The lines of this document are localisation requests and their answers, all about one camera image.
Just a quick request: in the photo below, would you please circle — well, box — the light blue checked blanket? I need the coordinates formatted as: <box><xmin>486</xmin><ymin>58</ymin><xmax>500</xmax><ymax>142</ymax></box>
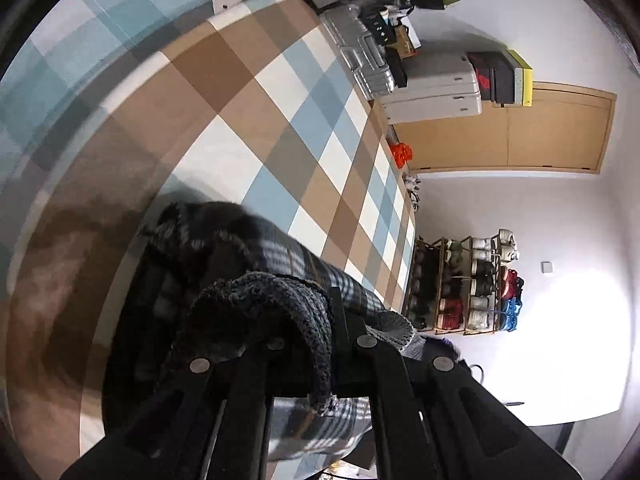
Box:
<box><xmin>1</xmin><ymin>0</ymin><xmax>213</xmax><ymax>183</ymax></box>

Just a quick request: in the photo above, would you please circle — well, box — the orange bag on floor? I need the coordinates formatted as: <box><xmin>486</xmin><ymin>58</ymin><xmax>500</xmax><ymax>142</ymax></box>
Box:
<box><xmin>390</xmin><ymin>142</ymin><xmax>413</xmax><ymax>169</ymax></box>

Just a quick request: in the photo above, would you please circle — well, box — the stack of shoe boxes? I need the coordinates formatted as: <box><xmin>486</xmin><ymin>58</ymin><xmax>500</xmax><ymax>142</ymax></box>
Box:
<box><xmin>466</xmin><ymin>50</ymin><xmax>534</xmax><ymax>107</ymax></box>

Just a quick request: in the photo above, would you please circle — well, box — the silver aluminium suitcase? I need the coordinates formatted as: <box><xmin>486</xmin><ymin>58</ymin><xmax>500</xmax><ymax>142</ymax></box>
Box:
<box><xmin>320</xmin><ymin>3</ymin><xmax>395</xmax><ymax>100</ymax></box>

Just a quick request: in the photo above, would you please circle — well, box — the wooden door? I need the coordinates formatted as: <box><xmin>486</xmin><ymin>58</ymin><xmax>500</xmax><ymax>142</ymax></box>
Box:
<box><xmin>394</xmin><ymin>81</ymin><xmax>616</xmax><ymax>174</ymax></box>

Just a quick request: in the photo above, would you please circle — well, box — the brown blue checked bedsheet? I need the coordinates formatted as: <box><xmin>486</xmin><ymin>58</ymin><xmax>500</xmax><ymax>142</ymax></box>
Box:
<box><xmin>1</xmin><ymin>0</ymin><xmax>416</xmax><ymax>479</ymax></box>

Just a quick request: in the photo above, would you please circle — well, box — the white hard-shell suitcase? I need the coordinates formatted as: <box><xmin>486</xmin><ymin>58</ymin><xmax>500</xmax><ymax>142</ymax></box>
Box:
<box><xmin>380</xmin><ymin>52</ymin><xmax>482</xmax><ymax>125</ymax></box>

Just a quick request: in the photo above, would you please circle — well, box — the wooden shoe rack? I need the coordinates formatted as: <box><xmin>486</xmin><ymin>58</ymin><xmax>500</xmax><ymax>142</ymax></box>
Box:
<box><xmin>401</xmin><ymin>229</ymin><xmax>524</xmax><ymax>336</ymax></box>

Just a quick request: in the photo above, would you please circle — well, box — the plaid knit cardigan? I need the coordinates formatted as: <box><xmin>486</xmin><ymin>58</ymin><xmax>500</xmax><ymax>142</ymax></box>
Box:
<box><xmin>102</xmin><ymin>202</ymin><xmax>414</xmax><ymax>462</ymax></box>

